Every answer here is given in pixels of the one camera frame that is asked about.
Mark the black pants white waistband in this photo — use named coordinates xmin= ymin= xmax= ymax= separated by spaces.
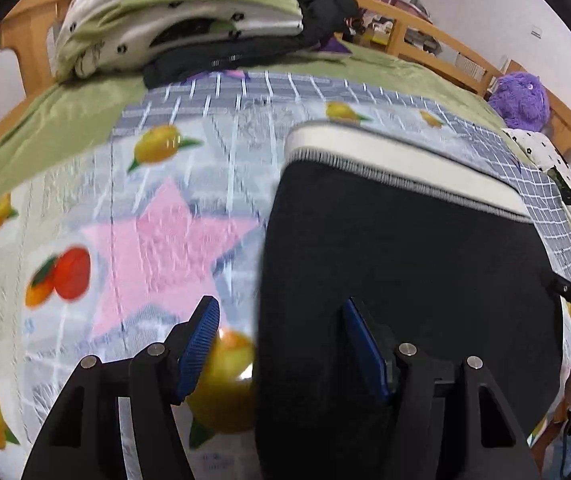
xmin=254 ymin=122 xmax=563 ymax=479

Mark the blue jeans leg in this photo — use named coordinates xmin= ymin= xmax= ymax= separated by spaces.
xmin=541 ymin=434 xmax=571 ymax=480

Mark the fruit print plastic tablecloth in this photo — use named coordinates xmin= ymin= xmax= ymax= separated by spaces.
xmin=0 ymin=72 xmax=571 ymax=479

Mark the purple plush toy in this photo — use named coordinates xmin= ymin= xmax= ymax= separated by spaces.
xmin=488 ymin=72 xmax=550 ymax=131

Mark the green bed sheet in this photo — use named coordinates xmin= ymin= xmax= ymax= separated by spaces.
xmin=0 ymin=47 xmax=505 ymax=196

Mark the black clothes pile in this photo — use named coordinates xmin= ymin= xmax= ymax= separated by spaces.
xmin=142 ymin=0 xmax=361 ymax=89

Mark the folded green white quilt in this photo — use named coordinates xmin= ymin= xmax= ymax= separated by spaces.
xmin=54 ymin=0 xmax=303 ymax=81

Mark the wooden bed frame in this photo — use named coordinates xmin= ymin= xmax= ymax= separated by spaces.
xmin=0 ymin=0 xmax=571 ymax=221

